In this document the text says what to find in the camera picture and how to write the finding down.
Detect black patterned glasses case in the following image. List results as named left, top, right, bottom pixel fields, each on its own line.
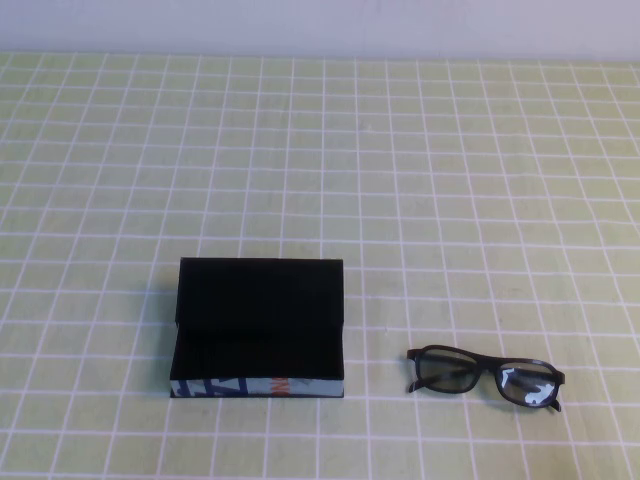
left=168, top=256, right=347, bottom=400

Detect black framed glasses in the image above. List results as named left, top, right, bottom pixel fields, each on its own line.
left=404, top=344, right=567, bottom=414

